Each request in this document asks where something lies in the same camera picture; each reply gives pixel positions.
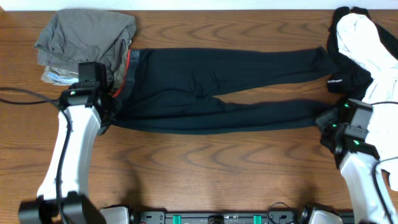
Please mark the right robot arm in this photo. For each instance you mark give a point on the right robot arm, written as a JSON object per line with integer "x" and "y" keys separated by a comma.
{"x": 343, "y": 131}

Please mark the folded light blue garment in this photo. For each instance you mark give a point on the folded light blue garment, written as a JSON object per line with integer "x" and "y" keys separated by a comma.
{"x": 56, "y": 79}

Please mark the black leggings with red waistband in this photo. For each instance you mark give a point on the black leggings with red waistband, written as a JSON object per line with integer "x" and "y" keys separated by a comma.
{"x": 178, "y": 90}

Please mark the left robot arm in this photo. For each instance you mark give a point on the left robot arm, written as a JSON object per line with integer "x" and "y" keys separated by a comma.
{"x": 64, "y": 191}

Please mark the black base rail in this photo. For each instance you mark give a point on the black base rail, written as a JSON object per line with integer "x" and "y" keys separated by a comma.
{"x": 157, "y": 217}

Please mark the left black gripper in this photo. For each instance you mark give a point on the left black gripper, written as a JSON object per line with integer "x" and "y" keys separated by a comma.
{"x": 111, "y": 98}

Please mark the folded grey-brown trousers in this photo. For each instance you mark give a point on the folded grey-brown trousers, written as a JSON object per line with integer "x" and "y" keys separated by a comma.
{"x": 74, "y": 36}

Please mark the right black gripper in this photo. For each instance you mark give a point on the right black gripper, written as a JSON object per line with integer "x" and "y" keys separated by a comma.
{"x": 324, "y": 119}

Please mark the black and white shirt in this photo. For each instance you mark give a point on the black and white shirt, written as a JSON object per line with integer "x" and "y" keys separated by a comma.
{"x": 365, "y": 55}

